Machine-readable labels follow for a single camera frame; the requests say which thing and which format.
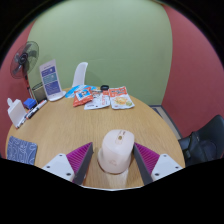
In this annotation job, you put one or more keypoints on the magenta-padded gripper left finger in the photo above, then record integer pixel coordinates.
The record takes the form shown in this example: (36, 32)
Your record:
(63, 165)

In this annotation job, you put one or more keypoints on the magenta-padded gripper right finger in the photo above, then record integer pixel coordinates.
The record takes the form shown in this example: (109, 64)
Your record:
(160, 165)

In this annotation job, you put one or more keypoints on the pale pink computer mouse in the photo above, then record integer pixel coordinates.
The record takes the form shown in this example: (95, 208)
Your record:
(116, 150)

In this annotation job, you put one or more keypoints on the blue patterned mouse pad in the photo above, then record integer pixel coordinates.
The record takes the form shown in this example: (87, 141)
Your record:
(21, 150)

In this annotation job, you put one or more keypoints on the black office chair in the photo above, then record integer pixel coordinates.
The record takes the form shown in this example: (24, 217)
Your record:
(203, 141)

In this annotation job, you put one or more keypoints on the black and white marker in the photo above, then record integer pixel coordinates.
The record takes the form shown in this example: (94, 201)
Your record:
(22, 120)
(37, 108)

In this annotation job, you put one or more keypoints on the blue whiteboard eraser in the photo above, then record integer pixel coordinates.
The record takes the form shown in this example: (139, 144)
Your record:
(30, 103)

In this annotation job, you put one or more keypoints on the white tissue box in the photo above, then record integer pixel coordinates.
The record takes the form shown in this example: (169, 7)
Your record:
(16, 112)

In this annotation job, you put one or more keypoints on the red snack packet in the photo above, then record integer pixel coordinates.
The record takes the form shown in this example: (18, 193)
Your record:
(82, 96)

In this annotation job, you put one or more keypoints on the white snack packet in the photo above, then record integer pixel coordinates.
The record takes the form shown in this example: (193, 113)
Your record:
(98, 101)

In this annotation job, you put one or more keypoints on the blue snack packet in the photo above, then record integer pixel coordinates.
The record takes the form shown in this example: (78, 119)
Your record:
(71, 91)

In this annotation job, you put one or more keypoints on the black mesh pen cup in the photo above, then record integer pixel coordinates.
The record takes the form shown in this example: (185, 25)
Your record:
(39, 92)

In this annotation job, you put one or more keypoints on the orange-topped clear snack packet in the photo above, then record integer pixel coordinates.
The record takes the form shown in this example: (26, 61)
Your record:
(120, 99)

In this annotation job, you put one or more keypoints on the small black round object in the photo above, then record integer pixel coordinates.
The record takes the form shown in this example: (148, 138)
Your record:
(104, 87)

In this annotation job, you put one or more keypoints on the white plastic chair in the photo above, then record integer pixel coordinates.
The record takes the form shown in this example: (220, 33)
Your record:
(80, 75)

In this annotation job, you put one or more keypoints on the black standing fan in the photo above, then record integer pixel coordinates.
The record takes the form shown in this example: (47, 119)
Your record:
(24, 59)

